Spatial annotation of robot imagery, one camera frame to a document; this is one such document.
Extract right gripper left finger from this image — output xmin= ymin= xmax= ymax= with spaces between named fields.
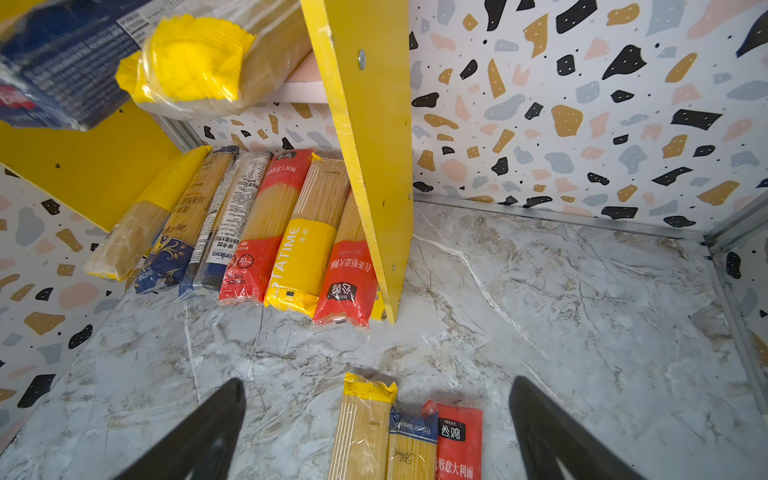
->
xmin=117 ymin=378 xmax=246 ymax=480

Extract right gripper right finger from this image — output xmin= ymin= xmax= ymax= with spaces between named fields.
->
xmin=509 ymin=376 xmax=641 ymax=479

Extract blue-top spaghetti bag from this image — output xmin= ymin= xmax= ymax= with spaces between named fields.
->
xmin=387 ymin=407 xmax=438 ymax=480

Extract clear bag white label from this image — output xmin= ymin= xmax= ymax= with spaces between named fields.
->
xmin=178 ymin=151 xmax=273 ymax=300

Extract red spaghetti bag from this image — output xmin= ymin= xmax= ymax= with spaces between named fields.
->
xmin=312 ymin=192 xmax=378 ymax=328
xmin=422 ymin=400 xmax=483 ymax=480
xmin=218 ymin=149 xmax=314 ymax=305

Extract clear spaghetti bag Chinese text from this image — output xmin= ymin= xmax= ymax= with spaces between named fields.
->
xmin=134 ymin=145 xmax=239 ymax=295

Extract yellow Pastatime bag tall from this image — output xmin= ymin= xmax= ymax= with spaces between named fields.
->
xmin=264 ymin=154 xmax=350 ymax=317

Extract blue Barilla spaghetti bag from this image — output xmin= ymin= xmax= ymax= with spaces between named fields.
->
xmin=1 ymin=0 xmax=183 ymax=131

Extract yellow shelf pink blue boards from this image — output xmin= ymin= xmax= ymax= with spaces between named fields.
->
xmin=1 ymin=1 xmax=414 ymax=322

